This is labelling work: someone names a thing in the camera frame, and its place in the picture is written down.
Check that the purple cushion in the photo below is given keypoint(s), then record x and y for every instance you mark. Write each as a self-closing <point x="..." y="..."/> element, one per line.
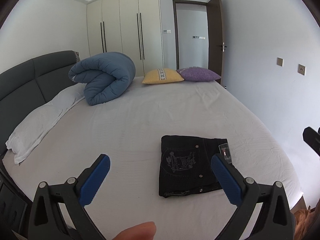
<point x="198" y="74"/>

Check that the wall socket plate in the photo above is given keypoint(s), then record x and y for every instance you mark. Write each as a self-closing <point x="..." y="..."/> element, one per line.
<point x="280" y="61"/>
<point x="301" y="69"/>

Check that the left hand thumb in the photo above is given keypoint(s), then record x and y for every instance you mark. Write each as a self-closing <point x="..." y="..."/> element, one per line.
<point x="144" y="231"/>

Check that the dark brown door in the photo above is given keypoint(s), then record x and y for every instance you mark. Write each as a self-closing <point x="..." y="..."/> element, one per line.
<point x="216" y="35"/>

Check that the cream wardrobe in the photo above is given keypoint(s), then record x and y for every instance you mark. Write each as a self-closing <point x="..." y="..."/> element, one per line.
<point x="131" y="27"/>

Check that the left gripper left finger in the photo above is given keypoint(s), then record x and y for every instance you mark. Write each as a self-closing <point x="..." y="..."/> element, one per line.
<point x="91" y="179"/>

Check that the white pillow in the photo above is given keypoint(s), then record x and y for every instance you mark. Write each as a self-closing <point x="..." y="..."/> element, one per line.
<point x="30" y="132"/>

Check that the white bed sheet mattress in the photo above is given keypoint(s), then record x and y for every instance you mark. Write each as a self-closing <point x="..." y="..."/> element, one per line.
<point x="129" y="130"/>

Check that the black denim pants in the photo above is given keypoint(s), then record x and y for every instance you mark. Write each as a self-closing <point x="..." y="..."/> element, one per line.
<point x="185" y="166"/>

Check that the yellow cushion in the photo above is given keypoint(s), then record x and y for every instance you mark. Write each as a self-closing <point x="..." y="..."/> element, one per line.
<point x="162" y="75"/>

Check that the orange brown cloth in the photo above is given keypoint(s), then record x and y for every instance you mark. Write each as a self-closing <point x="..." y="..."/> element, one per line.
<point x="306" y="222"/>

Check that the dark grey bed headboard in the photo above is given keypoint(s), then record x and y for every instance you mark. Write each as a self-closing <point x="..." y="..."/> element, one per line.
<point x="31" y="84"/>

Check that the wall light switch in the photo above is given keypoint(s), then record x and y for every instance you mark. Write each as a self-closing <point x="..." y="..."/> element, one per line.
<point x="167" y="31"/>

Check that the blue rolled duvet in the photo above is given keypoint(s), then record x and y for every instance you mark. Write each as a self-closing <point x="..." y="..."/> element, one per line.
<point x="106" y="76"/>

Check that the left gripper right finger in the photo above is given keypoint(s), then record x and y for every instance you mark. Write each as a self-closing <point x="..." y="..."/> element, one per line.
<point x="230" y="179"/>

